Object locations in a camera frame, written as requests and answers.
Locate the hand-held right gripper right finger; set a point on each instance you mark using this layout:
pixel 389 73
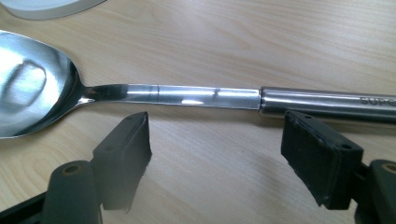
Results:
pixel 320 161

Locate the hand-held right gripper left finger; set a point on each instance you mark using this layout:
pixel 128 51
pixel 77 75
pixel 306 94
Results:
pixel 120 161

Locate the large stainless steel spoon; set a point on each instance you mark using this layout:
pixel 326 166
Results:
pixel 193 96

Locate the white plate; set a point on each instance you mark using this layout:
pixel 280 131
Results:
pixel 46 7

